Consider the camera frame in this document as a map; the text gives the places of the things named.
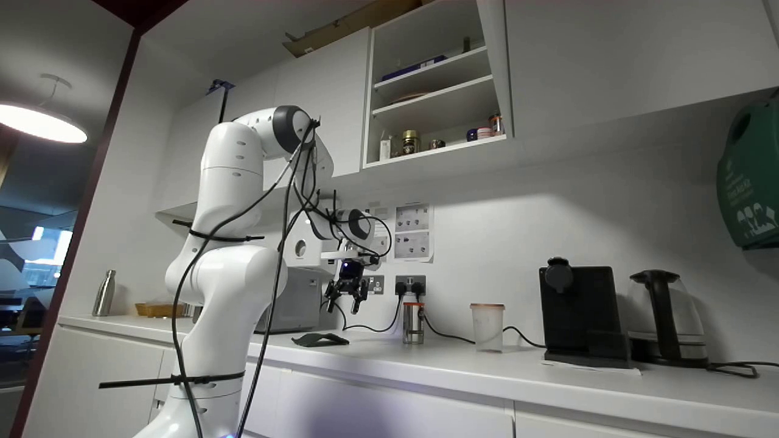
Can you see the small gold jar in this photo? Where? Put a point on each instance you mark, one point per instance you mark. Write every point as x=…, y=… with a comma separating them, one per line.
x=409, y=141

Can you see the woven basket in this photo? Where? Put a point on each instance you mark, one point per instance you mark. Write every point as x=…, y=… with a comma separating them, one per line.
x=159, y=309

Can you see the white switch panel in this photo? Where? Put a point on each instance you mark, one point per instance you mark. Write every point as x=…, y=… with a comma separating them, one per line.
x=411, y=217
x=411, y=247

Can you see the white wall cabinet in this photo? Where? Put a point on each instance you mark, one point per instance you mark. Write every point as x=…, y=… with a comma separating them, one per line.
x=182, y=155
x=343, y=88
x=641, y=56

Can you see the black coffee machine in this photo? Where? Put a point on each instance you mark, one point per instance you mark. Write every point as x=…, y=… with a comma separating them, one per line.
x=580, y=318

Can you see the small white bottle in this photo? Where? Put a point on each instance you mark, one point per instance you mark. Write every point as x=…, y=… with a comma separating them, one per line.
x=385, y=149

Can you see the metal flask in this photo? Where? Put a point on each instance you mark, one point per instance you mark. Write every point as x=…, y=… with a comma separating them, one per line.
x=102, y=292

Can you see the pink white container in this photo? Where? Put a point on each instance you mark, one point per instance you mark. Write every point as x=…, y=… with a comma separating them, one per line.
x=494, y=128

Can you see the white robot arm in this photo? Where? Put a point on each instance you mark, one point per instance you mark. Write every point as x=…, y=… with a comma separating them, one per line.
x=228, y=275

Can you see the round ceiling lamp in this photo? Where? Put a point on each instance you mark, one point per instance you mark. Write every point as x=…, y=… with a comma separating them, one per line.
x=40, y=123

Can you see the black vertical pole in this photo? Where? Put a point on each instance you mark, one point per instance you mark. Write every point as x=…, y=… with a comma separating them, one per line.
x=219, y=100

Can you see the small metal can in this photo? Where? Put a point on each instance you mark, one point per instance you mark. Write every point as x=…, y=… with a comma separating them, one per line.
x=411, y=322

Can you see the white open shelf cabinet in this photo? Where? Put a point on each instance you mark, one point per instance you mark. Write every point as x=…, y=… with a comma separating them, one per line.
x=433, y=88

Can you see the brown cardboard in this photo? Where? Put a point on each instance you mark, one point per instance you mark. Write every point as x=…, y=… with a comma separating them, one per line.
x=349, y=25

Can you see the metal wall socket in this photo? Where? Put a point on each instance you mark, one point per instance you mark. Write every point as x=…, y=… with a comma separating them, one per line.
x=375, y=284

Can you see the metal socket with plugs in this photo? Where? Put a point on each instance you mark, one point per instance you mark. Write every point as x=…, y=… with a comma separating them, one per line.
x=409, y=285

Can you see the white open cabinet door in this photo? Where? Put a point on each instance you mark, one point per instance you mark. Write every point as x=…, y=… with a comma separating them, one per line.
x=493, y=65

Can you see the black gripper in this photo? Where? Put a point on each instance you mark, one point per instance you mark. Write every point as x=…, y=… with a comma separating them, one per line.
x=350, y=273

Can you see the translucent plastic cup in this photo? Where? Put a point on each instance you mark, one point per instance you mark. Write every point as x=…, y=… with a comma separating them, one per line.
x=488, y=330

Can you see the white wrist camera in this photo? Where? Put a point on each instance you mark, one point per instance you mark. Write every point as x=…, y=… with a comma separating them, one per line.
x=342, y=257

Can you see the green wall dispenser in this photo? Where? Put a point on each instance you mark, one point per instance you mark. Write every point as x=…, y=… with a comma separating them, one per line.
x=751, y=185

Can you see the dark green towel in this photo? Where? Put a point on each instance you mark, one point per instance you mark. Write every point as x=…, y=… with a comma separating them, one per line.
x=319, y=339

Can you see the white base cabinets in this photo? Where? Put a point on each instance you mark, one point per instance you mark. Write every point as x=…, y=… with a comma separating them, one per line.
x=366, y=404

